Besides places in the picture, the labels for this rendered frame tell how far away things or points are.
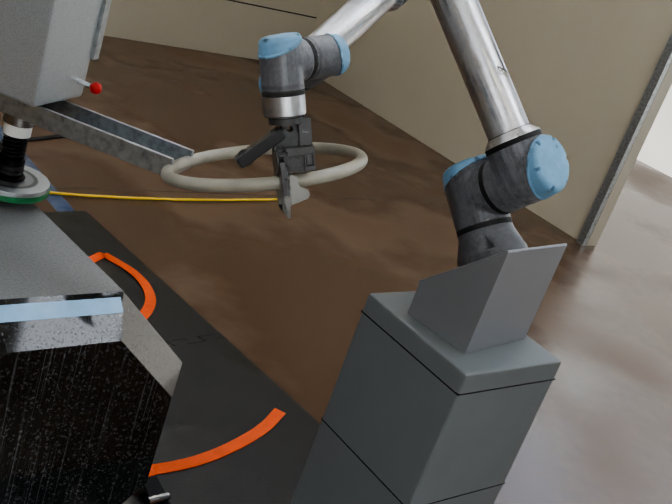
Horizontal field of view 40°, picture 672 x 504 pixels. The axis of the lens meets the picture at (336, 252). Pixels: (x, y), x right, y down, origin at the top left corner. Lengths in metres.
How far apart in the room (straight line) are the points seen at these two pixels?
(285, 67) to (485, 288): 0.80
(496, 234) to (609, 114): 4.48
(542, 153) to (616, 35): 4.62
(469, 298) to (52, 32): 1.20
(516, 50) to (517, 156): 5.09
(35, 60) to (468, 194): 1.11
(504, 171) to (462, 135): 5.31
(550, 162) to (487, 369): 0.54
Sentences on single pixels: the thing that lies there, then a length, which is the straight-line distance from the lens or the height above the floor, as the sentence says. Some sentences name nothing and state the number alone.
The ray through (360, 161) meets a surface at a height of 1.27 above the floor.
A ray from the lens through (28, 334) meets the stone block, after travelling 2.11.
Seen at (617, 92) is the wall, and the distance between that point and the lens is 6.83.
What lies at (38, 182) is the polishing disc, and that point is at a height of 0.87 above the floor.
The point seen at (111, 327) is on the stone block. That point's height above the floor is 0.75.
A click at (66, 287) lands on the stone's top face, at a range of 2.20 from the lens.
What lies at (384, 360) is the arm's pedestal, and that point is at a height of 0.72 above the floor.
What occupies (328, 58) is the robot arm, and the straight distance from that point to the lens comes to 1.99.
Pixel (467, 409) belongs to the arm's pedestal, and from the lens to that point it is 2.40.
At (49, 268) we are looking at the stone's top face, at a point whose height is 0.81.
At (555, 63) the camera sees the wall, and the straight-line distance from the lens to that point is 7.16.
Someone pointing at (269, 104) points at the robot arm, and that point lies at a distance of 1.93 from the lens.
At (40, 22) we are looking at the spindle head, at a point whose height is 1.31.
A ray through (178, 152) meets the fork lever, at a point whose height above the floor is 1.09.
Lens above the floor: 1.85
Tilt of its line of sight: 22 degrees down
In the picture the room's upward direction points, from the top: 19 degrees clockwise
